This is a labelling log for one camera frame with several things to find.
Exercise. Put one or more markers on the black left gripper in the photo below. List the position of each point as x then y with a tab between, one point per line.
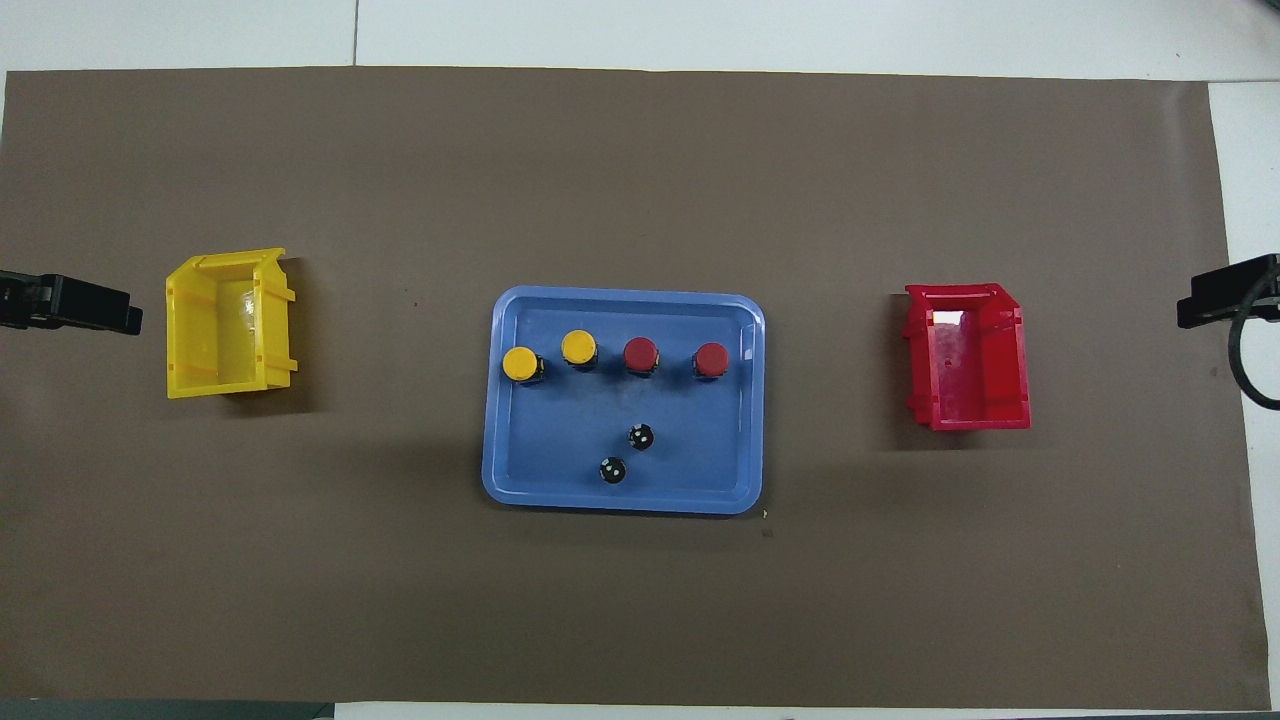
30	300

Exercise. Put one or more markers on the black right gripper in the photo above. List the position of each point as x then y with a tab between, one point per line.
1265	272

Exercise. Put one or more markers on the yellow push button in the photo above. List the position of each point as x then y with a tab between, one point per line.
520	363
578	346

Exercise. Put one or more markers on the red push button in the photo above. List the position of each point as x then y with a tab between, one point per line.
640	353
711	358

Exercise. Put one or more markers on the yellow plastic storage bin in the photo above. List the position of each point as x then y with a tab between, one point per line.
190	340

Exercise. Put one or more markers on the red plastic storage bin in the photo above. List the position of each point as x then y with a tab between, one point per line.
985	370

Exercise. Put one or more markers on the blue plastic tray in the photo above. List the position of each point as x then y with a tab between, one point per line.
560	440

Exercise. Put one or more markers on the black cylindrical capacitor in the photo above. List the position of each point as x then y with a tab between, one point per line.
641	437
613	471

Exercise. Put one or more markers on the brown paper table mat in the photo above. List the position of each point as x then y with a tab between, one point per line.
640	150

